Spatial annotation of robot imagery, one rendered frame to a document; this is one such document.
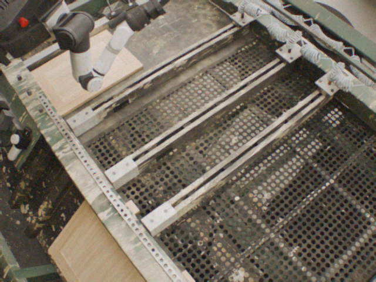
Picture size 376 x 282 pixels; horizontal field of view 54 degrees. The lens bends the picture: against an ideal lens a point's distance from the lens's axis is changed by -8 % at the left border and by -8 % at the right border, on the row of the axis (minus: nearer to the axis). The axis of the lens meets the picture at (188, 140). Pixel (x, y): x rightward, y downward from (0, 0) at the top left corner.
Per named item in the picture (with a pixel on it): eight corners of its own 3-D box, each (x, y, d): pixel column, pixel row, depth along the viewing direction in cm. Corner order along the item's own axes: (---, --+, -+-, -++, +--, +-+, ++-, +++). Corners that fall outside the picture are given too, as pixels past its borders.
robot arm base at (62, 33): (76, 57, 148) (75, 34, 139) (49, 47, 149) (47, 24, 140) (95, 37, 157) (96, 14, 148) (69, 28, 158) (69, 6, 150)
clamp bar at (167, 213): (140, 222, 153) (130, 197, 132) (333, 78, 191) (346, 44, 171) (155, 241, 148) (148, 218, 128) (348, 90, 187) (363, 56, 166)
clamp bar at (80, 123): (68, 126, 178) (53, 94, 158) (252, 17, 216) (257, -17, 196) (78, 140, 174) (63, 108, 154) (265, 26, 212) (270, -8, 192)
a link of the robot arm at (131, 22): (144, 30, 161) (123, 46, 164) (144, 24, 171) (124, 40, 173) (127, 9, 156) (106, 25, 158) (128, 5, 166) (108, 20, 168)
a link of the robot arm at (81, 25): (79, 59, 150) (76, 30, 140) (61, 54, 152) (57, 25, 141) (94, 43, 158) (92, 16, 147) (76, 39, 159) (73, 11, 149)
